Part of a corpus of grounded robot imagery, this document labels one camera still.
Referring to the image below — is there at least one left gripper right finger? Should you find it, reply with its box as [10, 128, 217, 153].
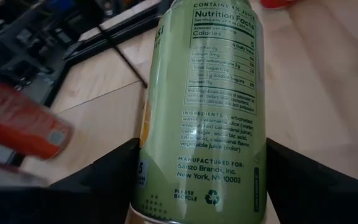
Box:
[266, 139, 358, 224]

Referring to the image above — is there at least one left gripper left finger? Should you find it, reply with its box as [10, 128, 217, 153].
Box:
[0, 139, 140, 224]

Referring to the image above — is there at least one red beverage can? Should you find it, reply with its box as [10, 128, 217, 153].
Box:
[0, 74, 75, 161]

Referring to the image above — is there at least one light green beverage can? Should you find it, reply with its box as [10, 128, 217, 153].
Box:
[124, 0, 269, 224]

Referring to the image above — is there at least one red can white print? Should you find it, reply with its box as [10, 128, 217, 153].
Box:
[259, 0, 295, 9]

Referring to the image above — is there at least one black metal table frame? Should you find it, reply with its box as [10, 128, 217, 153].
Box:
[20, 0, 175, 108]

